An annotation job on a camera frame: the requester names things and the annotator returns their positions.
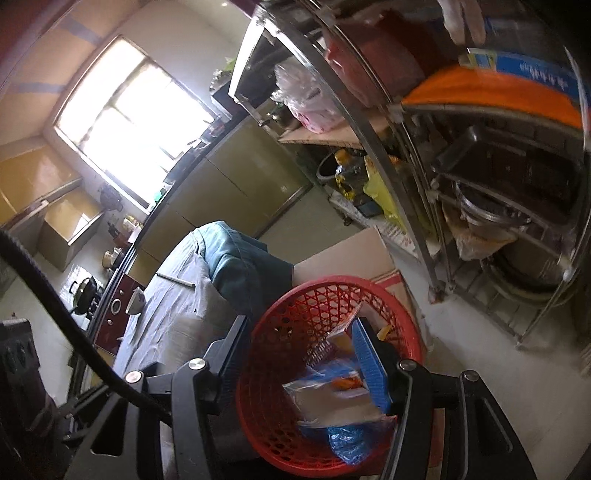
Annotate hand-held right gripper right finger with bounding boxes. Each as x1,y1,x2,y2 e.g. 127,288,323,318
351,318,539,480

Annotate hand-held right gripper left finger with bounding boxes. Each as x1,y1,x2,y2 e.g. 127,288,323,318
65,315,252,480

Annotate orange snack wrapper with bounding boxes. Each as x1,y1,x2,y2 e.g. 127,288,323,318
332,374,370,398

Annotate orange box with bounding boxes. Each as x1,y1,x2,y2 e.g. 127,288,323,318
331,333,358,358

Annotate blue and white carton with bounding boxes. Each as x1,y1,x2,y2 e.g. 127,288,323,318
283,369,398,428

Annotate blue plastic bag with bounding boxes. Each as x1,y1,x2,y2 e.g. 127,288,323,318
327,425,393,467

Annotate red plastic basket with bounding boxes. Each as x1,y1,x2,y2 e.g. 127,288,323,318
235,275,428,478

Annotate grey tablecloth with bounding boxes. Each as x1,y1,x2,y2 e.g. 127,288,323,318
113,231,241,370

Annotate long bamboo stick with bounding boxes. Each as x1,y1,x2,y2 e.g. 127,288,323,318
156,272,195,288

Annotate metal storage rack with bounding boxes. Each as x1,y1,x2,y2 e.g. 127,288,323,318
228,0,591,349

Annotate black wok with lid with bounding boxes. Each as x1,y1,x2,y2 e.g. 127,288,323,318
69,276,100,315

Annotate dark red oven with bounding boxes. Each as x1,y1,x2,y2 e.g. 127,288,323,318
95,272,144,356

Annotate cardboard box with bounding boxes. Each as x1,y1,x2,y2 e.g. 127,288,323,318
293,226,432,352

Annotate yellow plastic bag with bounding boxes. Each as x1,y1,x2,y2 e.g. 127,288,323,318
362,157,407,232

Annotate large steel pot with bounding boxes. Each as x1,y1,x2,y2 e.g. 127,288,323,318
480,249,568,301

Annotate yellow base cabinets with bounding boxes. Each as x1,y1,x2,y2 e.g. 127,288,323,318
134,115,315,287

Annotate cooking oil bottle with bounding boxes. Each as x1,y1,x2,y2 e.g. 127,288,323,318
335,150,365,195

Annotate black metal tray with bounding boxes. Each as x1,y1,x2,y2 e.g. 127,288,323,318
431,124,583,213

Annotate kitchen window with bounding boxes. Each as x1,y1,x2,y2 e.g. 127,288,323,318
53,37,215,208

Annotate pink plastic bag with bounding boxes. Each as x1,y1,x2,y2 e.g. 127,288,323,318
272,62,345,134

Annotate orange cloth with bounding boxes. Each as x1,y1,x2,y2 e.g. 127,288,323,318
402,65,585,130

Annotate red plastic basin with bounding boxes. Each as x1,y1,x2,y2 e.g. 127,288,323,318
323,14,426,109

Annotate blue printed box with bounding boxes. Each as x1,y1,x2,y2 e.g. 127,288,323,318
464,48,585,100

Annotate black cable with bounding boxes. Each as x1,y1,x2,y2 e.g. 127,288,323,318
0,228,174,418

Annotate yellow wall cabinet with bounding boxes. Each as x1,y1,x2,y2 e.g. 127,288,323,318
0,143,106,273

